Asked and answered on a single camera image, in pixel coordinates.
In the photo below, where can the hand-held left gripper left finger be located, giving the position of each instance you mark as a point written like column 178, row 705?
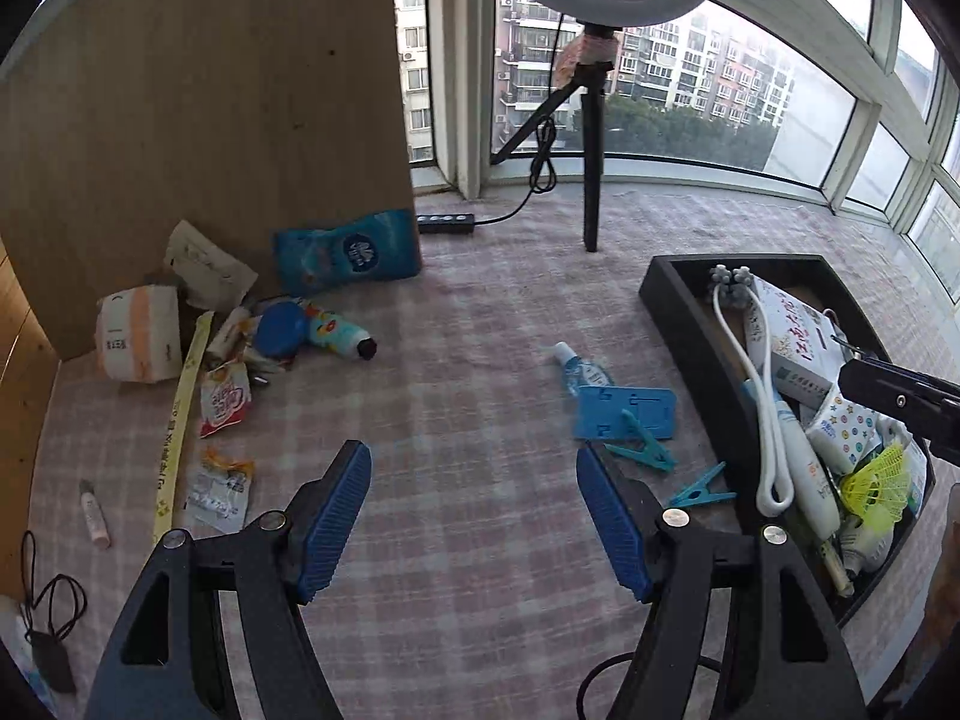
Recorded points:
column 334, row 525

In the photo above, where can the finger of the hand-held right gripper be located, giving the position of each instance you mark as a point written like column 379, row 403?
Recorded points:
column 900, row 394

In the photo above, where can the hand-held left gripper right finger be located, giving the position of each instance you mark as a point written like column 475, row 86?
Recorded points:
column 611, row 525

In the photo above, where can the star-print tissue pack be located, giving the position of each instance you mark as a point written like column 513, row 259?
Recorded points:
column 844, row 424

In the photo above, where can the yellow shuttlecock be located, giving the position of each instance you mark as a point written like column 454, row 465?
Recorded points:
column 877, row 484

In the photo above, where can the black storage box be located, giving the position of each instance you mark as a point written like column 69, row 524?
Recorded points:
column 697, row 360

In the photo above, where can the teal clothespin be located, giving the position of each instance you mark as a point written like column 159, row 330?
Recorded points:
column 645, row 451

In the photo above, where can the green white medicine box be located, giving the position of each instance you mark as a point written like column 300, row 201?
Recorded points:
column 814, row 382

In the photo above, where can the blue clothespin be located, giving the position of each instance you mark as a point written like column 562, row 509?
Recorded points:
column 701, row 493

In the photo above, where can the blue phone stand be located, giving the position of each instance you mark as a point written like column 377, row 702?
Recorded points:
column 630, row 409

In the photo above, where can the white bottle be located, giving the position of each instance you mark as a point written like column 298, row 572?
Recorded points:
column 810, row 472

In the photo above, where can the orange creamer sachet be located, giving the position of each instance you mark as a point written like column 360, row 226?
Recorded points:
column 217, row 495

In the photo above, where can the white red medicine box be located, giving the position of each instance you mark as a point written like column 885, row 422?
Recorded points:
column 795, row 322

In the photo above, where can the small clear blue bottle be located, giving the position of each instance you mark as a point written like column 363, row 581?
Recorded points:
column 589, row 371

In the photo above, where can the red creamer sachet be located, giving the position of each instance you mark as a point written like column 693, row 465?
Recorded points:
column 225, row 399

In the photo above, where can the fruit-print hand cream tube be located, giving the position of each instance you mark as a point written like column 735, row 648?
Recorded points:
column 337, row 334

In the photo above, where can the long yellow paper strip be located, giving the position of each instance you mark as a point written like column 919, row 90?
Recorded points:
column 184, row 405

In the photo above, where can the blue round tape measure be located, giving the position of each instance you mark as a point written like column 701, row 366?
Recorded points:
column 281, row 328

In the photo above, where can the small white tube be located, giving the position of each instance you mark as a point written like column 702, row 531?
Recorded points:
column 227, row 334

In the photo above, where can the small white lip balm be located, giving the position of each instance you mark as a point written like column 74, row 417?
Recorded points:
column 95, row 514

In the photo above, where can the pink plaid tablecloth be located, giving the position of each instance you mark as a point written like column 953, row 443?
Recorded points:
column 487, row 315

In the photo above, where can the white orange tissue pack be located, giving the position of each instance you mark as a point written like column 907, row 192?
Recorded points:
column 139, row 334

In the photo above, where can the blue refill pouch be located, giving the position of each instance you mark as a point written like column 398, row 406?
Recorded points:
column 345, row 251

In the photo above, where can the crumpled white paper packet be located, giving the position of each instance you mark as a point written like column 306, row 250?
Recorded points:
column 206, row 262

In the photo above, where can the black power strip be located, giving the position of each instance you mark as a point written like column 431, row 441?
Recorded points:
column 446, row 223

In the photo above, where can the black tripod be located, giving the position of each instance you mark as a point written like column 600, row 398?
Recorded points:
column 592, row 165

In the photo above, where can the wooden cabinet panel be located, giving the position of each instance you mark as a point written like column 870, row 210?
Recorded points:
column 187, row 105

